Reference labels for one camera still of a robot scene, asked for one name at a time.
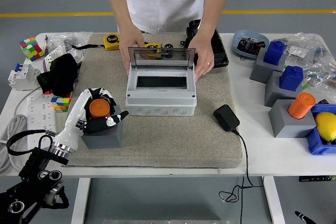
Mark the round yellow black tape measure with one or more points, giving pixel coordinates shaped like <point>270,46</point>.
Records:
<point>155,54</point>

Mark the clear bags of small parts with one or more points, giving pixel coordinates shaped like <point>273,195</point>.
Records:
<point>320,61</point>

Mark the person's left forearm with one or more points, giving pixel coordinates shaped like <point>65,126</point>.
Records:
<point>218,1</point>

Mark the tinted transparent box lid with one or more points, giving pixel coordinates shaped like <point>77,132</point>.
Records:
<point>179,59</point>

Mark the white power strip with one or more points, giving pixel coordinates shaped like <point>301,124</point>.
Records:
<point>39,113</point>

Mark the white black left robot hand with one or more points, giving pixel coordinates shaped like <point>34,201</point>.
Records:
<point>74,119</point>

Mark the black cloth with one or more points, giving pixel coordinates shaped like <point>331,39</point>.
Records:
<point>57,74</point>

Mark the white circuit breaker blue levers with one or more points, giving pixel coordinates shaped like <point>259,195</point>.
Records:
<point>23,74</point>

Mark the blue plastic block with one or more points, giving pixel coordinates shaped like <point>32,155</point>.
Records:
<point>274,53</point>
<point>291,78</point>

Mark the grey block holder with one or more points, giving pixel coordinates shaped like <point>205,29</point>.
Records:
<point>286,127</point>
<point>273,95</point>
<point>258,72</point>

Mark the white table leg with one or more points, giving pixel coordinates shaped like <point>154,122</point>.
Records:
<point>80,200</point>
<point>274,200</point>

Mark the blue-grey bowl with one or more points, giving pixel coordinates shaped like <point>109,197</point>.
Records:
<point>244,35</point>

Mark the small multicolour puzzle cube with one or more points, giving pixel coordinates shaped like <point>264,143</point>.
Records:
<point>61,103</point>

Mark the large multicolour puzzle cube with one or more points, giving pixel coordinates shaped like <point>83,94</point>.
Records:
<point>31,49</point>

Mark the grey electrical enclosure box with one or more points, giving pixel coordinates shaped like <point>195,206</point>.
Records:
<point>160,103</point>

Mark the small black capacitor cylinder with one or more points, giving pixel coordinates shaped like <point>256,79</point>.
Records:
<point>168,48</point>

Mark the small white parts packet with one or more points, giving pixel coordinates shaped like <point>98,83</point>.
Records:
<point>296,51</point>

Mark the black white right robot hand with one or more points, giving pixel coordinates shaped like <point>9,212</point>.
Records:
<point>303,217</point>

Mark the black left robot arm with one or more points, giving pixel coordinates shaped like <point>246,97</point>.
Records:
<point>39,163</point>

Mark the black power adapter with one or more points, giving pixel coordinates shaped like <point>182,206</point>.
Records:
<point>225,117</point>

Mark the person's left hand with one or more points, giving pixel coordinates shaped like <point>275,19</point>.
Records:
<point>203,56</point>

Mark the clear bag of metal parts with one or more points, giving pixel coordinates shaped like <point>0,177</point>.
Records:
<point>68,39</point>

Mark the thin screwdriver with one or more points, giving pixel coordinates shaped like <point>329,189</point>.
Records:
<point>46,45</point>

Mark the person's right forearm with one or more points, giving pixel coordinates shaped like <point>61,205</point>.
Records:
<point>118,3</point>

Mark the small black object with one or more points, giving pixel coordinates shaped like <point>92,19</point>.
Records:
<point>323,101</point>

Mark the person's right hand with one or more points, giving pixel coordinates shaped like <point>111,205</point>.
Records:
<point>130,41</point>

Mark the green plastic piece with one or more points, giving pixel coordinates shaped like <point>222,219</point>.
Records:
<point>305,85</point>

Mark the glossy black tray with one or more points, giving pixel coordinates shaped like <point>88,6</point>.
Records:
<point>220,53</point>

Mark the dark electronic parts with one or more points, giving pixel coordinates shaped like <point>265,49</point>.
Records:
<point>249,45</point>

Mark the yellow lemon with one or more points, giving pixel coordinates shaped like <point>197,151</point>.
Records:
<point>326,127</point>

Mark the blue plastic bin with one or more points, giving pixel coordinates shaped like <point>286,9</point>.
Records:
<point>315,142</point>

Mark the black table control panel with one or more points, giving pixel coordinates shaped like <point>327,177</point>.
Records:
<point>313,178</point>

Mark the white purple packet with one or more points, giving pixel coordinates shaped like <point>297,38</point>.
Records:
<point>52,56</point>

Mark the grey block with round hole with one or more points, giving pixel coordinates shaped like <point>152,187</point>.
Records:
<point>105,140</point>

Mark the grey-brown mat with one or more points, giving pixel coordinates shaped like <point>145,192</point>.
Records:
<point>170,140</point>

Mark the black clamp holder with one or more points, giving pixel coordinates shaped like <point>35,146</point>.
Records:
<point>187,43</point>

